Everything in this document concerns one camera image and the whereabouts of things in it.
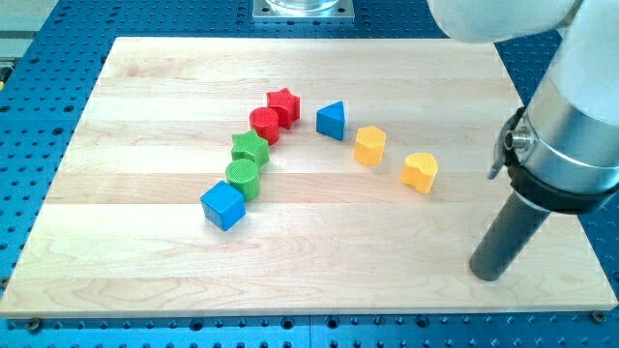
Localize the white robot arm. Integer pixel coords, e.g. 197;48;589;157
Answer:
428;0;618;214

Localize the blue cube block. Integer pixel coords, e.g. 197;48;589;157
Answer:
200;181;246;231

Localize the blue triangle block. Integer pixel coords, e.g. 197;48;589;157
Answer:
316;101;346;141

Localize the green cylinder block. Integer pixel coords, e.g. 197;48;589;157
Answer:
225;159;261;201

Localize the green star block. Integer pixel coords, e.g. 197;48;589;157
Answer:
231;130;270;167

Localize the red cylinder block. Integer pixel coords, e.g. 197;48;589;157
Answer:
250;107;280;145

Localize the yellow hexagon block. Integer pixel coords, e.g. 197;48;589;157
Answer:
354;126;386;166

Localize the red star block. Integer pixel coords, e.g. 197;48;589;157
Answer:
266;88;301;130

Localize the wooden board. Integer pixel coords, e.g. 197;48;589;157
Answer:
1;37;617;318

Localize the yellow heart block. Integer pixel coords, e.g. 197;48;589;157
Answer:
400;153;438;194

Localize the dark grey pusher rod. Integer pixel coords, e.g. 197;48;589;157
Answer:
469;191;550;281

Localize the board clamp screw left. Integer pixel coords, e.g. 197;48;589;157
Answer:
25;318;43;334

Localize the board clamp screw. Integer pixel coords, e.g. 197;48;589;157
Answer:
590;310;606;324
25;318;43;334

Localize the board clamp screw right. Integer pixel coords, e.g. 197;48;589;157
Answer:
590;310;606;324

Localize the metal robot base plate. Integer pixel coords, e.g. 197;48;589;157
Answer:
251;0;355;21

